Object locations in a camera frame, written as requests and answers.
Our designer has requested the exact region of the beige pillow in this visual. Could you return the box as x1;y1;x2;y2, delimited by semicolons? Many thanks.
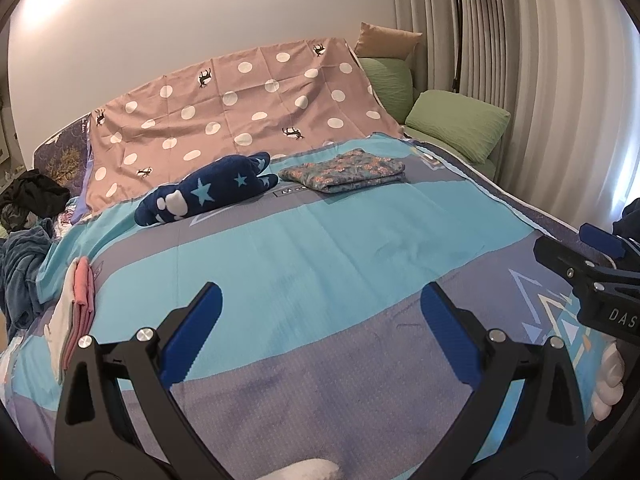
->
354;21;423;60

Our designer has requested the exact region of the white fuzzy cloth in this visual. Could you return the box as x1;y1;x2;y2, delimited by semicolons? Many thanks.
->
272;456;343;480

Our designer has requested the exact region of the green pillow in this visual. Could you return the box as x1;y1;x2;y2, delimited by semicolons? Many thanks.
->
359;57;416;126
404;89;512;163

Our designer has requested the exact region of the dark blue cloth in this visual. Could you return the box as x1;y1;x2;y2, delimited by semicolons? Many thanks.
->
612;197;640;242

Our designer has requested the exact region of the navy star plush blanket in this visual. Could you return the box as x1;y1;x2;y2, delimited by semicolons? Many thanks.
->
134;151;280;228

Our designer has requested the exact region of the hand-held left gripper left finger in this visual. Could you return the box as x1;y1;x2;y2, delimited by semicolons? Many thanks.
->
52;282;231;480

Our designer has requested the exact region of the white folded cloth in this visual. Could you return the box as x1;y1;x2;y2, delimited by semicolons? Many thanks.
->
46;260;81;386

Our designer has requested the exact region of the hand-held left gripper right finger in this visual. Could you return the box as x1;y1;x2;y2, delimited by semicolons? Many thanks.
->
421;282;587;480

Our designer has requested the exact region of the pink folded cloth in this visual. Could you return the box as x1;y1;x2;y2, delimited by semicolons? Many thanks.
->
62;256;97;356

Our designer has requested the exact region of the white curtain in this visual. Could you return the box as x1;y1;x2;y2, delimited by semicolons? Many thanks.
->
390;0;640;241

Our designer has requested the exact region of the pink polka dot sheet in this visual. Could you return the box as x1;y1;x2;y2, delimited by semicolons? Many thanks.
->
80;36;405;213

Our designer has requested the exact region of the blue printed bed sheet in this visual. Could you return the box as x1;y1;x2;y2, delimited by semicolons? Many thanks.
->
0;132;636;480

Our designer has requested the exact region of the black clothes pile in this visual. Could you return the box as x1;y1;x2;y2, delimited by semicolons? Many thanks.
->
0;169;71;233

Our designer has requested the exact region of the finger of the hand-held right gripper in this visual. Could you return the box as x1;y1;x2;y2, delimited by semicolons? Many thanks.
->
534;235;608;288
579;224;640;261

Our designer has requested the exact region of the teal floral garment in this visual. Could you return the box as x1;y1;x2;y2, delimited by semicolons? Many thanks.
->
277;149;407;195

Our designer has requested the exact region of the dark blue blanket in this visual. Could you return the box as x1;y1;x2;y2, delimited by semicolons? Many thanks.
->
0;220;61;331

